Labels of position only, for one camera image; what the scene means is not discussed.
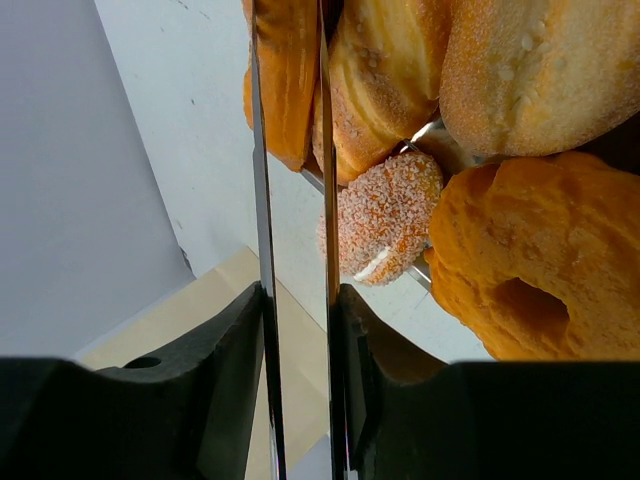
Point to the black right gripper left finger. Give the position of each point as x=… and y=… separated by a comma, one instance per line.
x=60, y=420

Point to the metal bread tongs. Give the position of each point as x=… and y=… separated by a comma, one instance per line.
x=297, y=242

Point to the metal baking tray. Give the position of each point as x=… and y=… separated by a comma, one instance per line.
x=420, y=200

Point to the golden oval fake loaf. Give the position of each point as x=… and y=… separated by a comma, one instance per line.
x=533, y=78

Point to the long baguette fake bread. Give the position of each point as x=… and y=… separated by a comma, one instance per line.
x=287, y=48

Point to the scored oval fake loaf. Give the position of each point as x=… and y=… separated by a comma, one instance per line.
x=385, y=63

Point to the beige paper bag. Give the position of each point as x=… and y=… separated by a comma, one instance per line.
x=213, y=324

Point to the ring shaped fake bread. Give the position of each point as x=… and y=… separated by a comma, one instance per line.
x=539, y=257

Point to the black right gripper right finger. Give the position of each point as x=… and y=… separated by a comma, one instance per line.
x=412, y=416

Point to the pink sugared fake doughnut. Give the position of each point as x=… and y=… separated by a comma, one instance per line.
x=385, y=220

